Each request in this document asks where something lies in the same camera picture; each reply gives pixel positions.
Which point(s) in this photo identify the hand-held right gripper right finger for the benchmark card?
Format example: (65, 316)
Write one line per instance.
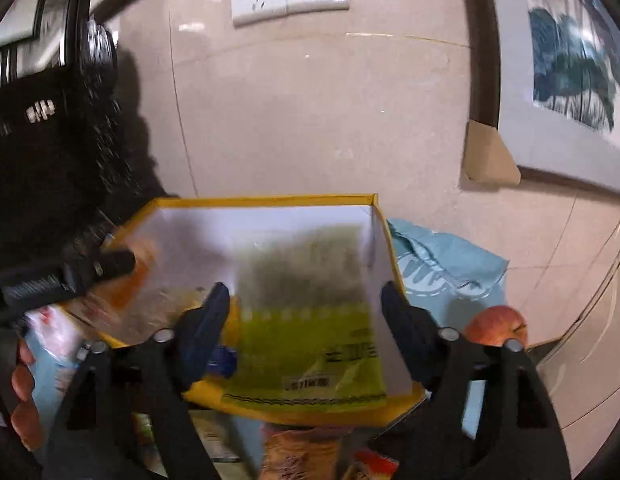
(404, 340)

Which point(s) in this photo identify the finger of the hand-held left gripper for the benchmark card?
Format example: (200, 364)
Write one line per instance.
(110, 264)

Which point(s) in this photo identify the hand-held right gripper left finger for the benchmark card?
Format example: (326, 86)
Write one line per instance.
(205, 330)

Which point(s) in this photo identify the lime green clear packet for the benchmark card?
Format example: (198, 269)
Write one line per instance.
(310, 350)

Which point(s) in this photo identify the yellow cardboard box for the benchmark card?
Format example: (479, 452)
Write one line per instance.
(290, 225)

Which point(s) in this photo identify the brown pastry packet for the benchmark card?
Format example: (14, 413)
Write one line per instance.
(295, 452)

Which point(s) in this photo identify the person's left hand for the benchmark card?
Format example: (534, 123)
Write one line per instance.
(25, 385)

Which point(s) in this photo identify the orange cracker packet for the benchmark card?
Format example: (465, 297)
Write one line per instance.
(122, 290)

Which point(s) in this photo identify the white plastic bag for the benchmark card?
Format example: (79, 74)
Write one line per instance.
(50, 330)

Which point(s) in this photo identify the light blue printed tablecloth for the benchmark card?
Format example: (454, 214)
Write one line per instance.
(439, 275)

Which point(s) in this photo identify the red apple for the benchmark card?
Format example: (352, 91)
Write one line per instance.
(494, 325)

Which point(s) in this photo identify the dark carved wooden furniture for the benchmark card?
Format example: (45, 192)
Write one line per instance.
(50, 185)

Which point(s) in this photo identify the cardboard corner protector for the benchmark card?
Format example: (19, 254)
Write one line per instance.
(489, 160)

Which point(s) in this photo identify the framed pale picture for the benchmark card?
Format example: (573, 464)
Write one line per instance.
(12, 15)

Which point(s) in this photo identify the framed blue lotus painting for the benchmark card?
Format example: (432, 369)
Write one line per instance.
(564, 60)

